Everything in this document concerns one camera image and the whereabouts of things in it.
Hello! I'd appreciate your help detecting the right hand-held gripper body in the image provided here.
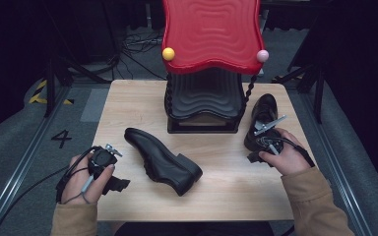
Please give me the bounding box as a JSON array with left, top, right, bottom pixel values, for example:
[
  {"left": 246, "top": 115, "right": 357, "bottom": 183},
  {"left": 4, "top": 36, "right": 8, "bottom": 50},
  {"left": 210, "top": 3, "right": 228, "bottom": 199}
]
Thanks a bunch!
[{"left": 253, "top": 114, "right": 288, "bottom": 156}]

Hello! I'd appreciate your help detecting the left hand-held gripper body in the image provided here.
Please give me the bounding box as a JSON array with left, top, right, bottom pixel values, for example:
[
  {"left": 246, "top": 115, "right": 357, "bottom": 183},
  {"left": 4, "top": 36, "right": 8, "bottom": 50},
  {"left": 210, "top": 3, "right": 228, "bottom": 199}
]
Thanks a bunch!
[{"left": 88, "top": 143, "right": 123, "bottom": 179}]

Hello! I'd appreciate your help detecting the black leather shoe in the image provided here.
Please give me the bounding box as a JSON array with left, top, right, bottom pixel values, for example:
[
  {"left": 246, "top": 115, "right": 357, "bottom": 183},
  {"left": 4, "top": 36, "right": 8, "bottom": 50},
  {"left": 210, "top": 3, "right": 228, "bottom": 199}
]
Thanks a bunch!
[
  {"left": 123, "top": 127, "right": 204, "bottom": 197},
  {"left": 243, "top": 93, "right": 284, "bottom": 152}
]

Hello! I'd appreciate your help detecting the red and black shoe rack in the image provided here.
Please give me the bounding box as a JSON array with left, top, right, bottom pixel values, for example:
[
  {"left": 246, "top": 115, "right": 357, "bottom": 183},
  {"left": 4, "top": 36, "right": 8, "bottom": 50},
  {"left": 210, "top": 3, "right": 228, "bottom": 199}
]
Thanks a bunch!
[{"left": 161, "top": 0, "right": 270, "bottom": 135}]

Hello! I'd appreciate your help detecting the person's right hand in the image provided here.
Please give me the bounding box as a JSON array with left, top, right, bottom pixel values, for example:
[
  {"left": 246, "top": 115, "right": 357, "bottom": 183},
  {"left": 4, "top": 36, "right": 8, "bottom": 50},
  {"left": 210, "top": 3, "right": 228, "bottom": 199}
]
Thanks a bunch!
[{"left": 258, "top": 127, "right": 315, "bottom": 177}]

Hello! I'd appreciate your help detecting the person's left hand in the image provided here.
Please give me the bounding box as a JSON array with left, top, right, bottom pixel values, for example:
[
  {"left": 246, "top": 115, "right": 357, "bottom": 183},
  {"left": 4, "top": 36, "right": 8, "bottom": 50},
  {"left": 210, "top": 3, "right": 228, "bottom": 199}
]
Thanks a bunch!
[{"left": 60, "top": 151, "right": 116, "bottom": 206}]

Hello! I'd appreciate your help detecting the black tripod stand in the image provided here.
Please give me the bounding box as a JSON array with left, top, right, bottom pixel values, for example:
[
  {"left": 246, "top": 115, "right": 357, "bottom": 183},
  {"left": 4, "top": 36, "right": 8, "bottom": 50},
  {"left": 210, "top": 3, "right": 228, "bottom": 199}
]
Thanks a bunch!
[
  {"left": 272, "top": 62, "right": 326, "bottom": 125},
  {"left": 43, "top": 55, "right": 112, "bottom": 119}
]

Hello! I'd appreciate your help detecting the grey lanyard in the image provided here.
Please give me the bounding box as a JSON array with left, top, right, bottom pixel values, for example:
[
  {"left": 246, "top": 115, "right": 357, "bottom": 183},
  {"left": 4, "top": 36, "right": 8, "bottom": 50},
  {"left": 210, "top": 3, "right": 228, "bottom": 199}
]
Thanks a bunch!
[{"left": 62, "top": 174, "right": 95, "bottom": 206}]

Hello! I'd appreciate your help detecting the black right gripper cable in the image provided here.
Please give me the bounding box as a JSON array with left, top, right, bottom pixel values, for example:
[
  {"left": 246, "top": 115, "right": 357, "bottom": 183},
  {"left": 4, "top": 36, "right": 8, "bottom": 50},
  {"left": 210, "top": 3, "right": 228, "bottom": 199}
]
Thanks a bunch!
[{"left": 258, "top": 136, "right": 316, "bottom": 168}]

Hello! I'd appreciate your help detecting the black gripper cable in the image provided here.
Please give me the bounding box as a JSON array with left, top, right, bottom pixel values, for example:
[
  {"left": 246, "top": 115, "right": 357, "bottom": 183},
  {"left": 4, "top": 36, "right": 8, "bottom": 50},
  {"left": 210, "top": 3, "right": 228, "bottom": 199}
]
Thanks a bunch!
[
  {"left": 0, "top": 147, "right": 96, "bottom": 236},
  {"left": 258, "top": 136, "right": 316, "bottom": 168}
]

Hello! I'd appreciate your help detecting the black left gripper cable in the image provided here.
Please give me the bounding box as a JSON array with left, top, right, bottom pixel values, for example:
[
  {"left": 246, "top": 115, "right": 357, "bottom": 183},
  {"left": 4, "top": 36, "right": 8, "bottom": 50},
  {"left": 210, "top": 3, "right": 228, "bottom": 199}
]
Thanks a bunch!
[{"left": 0, "top": 147, "right": 96, "bottom": 236}]

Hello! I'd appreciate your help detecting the metal floor rail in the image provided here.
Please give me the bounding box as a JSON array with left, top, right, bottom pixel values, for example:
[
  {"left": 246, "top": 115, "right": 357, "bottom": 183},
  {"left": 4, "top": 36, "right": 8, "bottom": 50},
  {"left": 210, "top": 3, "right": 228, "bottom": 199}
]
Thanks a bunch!
[
  {"left": 296, "top": 88, "right": 373, "bottom": 236},
  {"left": 0, "top": 85, "right": 71, "bottom": 236}
]

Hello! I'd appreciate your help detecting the tangle of floor cables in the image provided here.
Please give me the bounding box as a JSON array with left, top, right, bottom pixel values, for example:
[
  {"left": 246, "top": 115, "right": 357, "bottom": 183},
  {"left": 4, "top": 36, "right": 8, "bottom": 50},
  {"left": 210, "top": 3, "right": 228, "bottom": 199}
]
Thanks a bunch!
[{"left": 111, "top": 28, "right": 165, "bottom": 82}]

